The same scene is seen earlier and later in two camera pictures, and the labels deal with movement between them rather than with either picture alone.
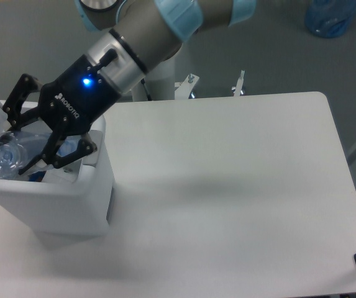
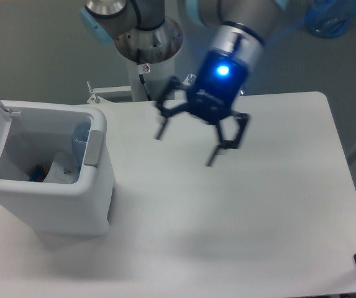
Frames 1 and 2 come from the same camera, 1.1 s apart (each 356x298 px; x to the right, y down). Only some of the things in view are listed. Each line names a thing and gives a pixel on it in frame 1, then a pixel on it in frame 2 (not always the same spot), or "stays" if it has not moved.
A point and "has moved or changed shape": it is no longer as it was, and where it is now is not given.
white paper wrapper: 66,174 stays
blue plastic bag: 330,18 stays
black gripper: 74,105 -> 212,96
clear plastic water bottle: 5,154 has moved or changed shape
